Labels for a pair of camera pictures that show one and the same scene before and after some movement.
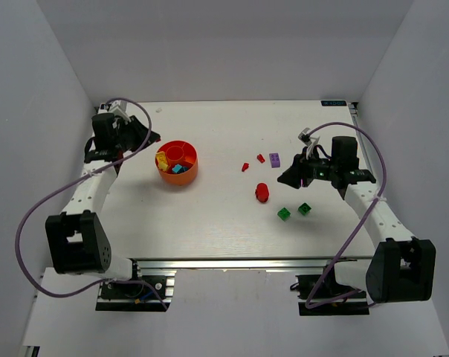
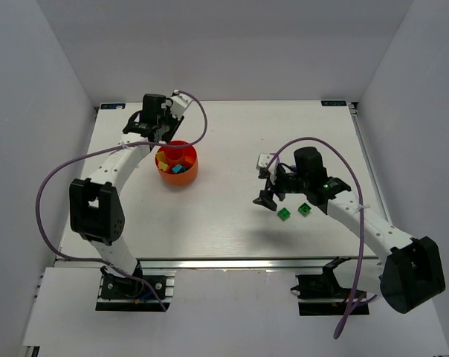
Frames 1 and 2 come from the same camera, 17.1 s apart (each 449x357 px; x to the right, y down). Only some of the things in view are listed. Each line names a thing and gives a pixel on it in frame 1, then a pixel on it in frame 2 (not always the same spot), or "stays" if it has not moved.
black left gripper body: x=134 y=131 → x=166 y=130
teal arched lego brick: x=177 y=167 stays
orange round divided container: x=183 y=153 stays
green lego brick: x=304 y=208 stays
